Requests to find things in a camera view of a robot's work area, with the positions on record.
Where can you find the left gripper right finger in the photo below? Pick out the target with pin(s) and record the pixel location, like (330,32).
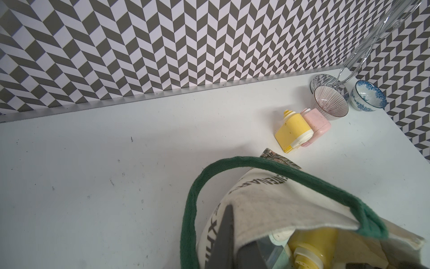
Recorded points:
(249,257)

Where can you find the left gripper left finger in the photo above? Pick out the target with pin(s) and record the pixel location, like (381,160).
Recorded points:
(222,255)

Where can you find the cream canvas tote bag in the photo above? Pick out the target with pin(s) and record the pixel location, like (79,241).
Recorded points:
(276,195)

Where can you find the yellow round pencil sharpener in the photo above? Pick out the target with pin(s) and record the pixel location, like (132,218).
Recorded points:
(313,249)

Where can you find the yellow block pencil sharpener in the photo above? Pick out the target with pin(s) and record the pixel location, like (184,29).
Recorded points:
(294,132)

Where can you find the pink rounded pencil sharpener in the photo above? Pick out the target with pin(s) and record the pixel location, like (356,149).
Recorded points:
(318,123)

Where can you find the mint green pencil sharpener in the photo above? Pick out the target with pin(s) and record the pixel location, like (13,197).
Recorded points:
(275,251)

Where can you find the pink ribbed bowl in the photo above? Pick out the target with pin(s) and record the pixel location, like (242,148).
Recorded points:
(330,103)

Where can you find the blue white patterned bowl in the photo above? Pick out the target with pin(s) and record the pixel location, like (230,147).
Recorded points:
(366,97)

